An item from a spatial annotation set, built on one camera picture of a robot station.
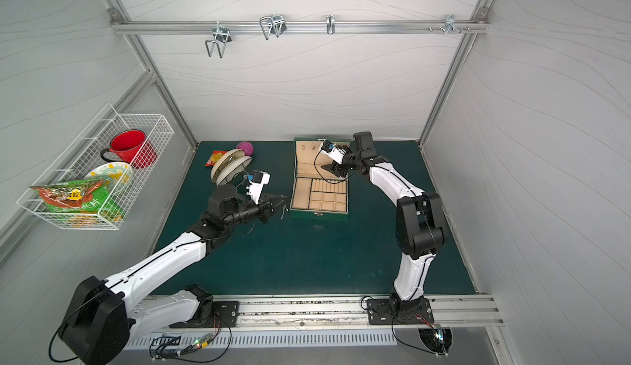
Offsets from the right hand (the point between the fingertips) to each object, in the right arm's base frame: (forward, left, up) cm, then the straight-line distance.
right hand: (328, 154), depth 91 cm
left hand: (-23, +12, +4) cm, 26 cm away
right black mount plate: (-49, -22, -8) cm, 54 cm away
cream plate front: (-6, +34, -1) cm, 34 cm away
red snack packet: (+12, +54, -16) cm, 58 cm away
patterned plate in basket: (-23, +59, +15) cm, 65 cm away
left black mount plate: (-51, +30, -17) cm, 62 cm away
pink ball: (+14, +38, -12) cm, 42 cm away
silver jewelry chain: (-24, +13, 0) cm, 27 cm away
